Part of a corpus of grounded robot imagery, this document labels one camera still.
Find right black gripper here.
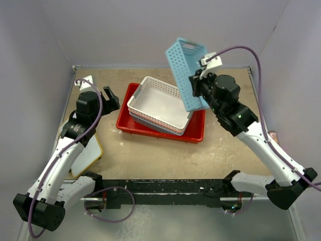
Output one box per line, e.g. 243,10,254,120
191,67,223,115

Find light blue perforated basket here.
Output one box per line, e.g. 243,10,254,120
165,38,209,112

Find white perforated basket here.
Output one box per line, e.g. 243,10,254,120
127,76,193,132

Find red plastic tray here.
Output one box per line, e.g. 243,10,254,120
116,83,206,144

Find pink perforated basket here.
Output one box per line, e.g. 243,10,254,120
129,111,190,135

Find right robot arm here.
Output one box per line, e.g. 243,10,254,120
189,70,317,210

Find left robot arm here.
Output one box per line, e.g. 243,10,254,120
13,86,120,238

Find yellow-rimmed whiteboard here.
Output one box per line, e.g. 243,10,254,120
58,116,103,179

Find pink marker pen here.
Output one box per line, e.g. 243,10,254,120
268,131,279,143

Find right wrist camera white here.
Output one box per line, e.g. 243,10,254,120
199,52,223,78

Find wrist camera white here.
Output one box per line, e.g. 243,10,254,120
199,52,223,78
74,75,95,92

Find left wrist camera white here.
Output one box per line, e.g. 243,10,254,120
74,75,95,92

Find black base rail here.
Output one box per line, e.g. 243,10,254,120
82,171,251,209

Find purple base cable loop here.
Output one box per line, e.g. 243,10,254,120
84,186,136,223

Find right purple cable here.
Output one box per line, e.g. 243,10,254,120
213,45,321,188

